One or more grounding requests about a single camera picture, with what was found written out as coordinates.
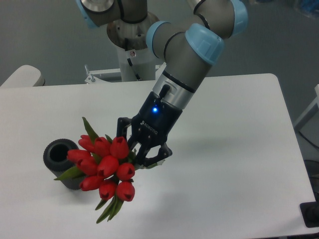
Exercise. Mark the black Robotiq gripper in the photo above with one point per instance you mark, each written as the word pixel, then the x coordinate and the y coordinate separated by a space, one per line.
pixel 150 128

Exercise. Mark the red tulip bouquet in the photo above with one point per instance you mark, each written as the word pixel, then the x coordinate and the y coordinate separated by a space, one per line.
pixel 106 165

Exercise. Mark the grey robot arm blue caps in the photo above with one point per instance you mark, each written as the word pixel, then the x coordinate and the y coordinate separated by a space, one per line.
pixel 188 49

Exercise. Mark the dark grey ribbed vase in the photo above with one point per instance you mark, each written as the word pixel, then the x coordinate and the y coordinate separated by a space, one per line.
pixel 55 156

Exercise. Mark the white chair back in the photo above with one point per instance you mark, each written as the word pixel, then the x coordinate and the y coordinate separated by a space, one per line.
pixel 24 76

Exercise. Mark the black device at table edge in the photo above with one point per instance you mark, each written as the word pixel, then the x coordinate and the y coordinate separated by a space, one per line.
pixel 310 213

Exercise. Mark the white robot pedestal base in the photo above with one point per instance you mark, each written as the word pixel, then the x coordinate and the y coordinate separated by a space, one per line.
pixel 136 62

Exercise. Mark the white furniture frame right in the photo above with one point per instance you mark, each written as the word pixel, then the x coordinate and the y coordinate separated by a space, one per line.
pixel 308 113

